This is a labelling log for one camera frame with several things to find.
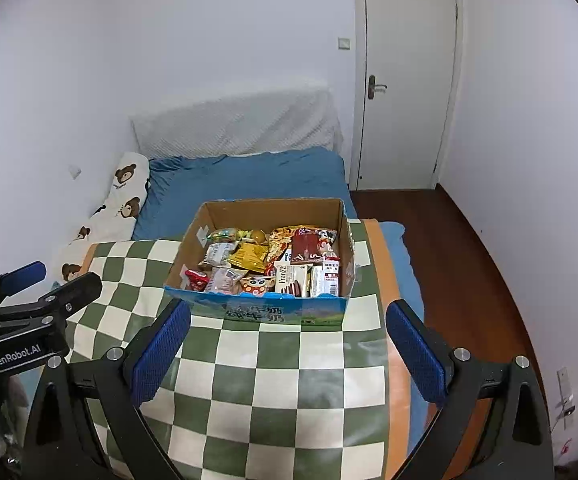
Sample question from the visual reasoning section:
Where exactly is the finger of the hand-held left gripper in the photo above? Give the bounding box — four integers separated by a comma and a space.
0, 271, 104, 333
0, 261, 48, 307

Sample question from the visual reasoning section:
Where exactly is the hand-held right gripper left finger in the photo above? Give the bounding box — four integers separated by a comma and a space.
21, 298, 192, 480

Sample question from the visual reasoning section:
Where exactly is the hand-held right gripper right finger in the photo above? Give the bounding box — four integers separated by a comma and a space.
385, 299, 555, 480

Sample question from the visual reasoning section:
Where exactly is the bright red snack packet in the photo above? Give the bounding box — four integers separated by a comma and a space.
185, 269, 211, 292

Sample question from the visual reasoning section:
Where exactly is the pink snack packet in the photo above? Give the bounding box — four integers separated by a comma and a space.
208, 266, 247, 295

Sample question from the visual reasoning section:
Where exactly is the white black-print snack packet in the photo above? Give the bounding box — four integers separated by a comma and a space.
207, 242, 238, 264

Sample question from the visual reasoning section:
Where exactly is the white red-label snack packet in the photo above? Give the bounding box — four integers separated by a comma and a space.
310, 257, 342, 298

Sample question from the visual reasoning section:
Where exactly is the blue printed cardboard box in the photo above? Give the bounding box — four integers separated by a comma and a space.
163, 198, 357, 328

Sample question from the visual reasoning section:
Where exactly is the orange snack packet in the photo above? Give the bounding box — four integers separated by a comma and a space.
239, 275, 277, 296

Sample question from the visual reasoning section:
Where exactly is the yellow snack packet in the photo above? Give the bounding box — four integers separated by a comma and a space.
228, 241, 270, 271

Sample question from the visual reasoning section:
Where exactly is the colourful candy ball packet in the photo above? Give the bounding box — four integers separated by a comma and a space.
206, 228, 250, 243

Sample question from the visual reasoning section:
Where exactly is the white cow print packet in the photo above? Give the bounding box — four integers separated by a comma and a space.
316, 229, 339, 261

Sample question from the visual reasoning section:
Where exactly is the white chocolate wafer packet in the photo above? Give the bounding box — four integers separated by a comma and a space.
273, 261, 315, 298

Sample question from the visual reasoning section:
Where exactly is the dark red snack packet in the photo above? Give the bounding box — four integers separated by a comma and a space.
290, 230, 322, 265

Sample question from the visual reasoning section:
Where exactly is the pizza print snack packet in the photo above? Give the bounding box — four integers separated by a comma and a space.
266, 225, 310, 276

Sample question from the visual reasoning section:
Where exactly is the bear print pillow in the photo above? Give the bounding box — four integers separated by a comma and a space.
51, 151, 151, 283

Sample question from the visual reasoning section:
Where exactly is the green white checkered blanket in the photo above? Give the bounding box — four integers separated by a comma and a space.
66, 217, 420, 480

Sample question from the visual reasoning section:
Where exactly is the blue bed sheet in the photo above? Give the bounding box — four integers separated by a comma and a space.
131, 149, 427, 441

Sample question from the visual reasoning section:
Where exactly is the white covered headboard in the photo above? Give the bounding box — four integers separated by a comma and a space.
129, 85, 345, 161

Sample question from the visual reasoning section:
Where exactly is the white door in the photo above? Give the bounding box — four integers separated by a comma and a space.
354, 0, 462, 192

